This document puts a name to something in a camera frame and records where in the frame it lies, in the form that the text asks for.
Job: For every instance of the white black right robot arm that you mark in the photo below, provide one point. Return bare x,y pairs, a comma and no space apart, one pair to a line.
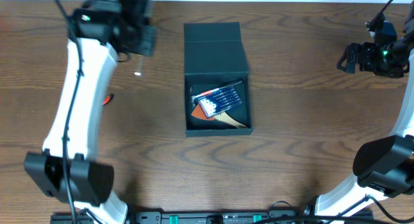
382,168

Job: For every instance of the black yellow screwdriver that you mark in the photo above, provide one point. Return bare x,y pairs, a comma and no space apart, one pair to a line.
139,64

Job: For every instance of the blue precision screwdriver set case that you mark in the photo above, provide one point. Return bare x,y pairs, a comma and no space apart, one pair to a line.
219,101

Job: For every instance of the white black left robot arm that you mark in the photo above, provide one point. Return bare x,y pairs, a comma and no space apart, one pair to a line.
67,169

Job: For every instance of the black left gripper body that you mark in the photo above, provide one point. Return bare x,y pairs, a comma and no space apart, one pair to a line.
142,38

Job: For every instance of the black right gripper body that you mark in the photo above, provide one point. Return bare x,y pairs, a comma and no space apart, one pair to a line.
389,59

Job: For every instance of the red handled pliers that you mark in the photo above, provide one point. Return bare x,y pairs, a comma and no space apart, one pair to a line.
108,99

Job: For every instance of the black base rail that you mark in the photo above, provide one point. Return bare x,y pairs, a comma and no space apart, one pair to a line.
196,218

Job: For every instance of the dark green open box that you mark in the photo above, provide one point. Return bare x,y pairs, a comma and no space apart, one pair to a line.
213,57

